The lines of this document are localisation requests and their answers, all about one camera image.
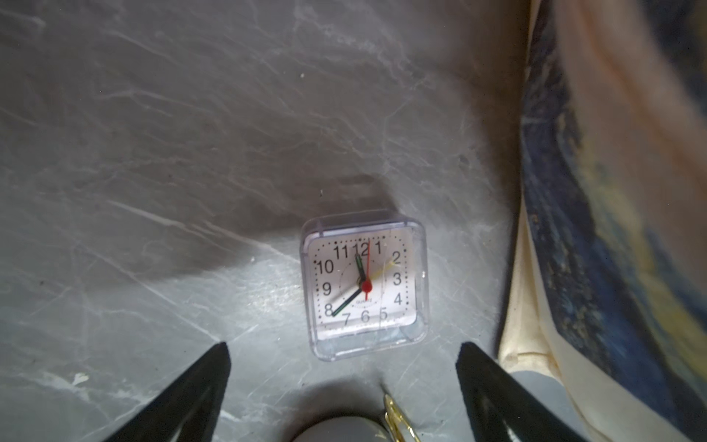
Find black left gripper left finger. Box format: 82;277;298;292
108;342;231;441

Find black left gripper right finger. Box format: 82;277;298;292
456;342;583;441

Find blue beige-face alarm clock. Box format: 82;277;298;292
290;388;422;442

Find small black square clock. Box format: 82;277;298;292
300;210;430;362

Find cream canvas bag blue print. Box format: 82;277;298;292
498;1;706;441

